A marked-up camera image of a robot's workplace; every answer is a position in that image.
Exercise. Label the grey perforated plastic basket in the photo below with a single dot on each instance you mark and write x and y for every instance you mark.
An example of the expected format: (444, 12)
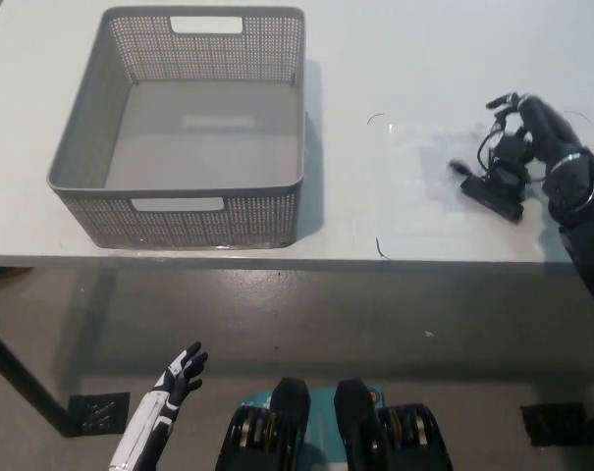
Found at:
(203, 147)

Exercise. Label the black body block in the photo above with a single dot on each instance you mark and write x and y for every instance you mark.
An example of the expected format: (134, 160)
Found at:
(355, 432)
(286, 422)

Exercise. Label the white and black left hand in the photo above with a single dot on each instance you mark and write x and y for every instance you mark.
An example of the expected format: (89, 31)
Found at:
(149, 427)

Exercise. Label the black slanted table leg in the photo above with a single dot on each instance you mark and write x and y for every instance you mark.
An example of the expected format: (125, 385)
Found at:
(31, 387)

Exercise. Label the black right body block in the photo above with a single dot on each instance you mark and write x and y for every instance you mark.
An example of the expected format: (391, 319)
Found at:
(355, 432)

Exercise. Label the black left body block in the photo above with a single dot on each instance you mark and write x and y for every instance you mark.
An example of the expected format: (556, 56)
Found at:
(286, 422)

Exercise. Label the black floor tape patch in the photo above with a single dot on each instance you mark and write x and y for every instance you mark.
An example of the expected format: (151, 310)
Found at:
(100, 414)

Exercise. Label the black and white right hand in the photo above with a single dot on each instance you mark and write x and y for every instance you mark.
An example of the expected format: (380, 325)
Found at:
(547, 130)

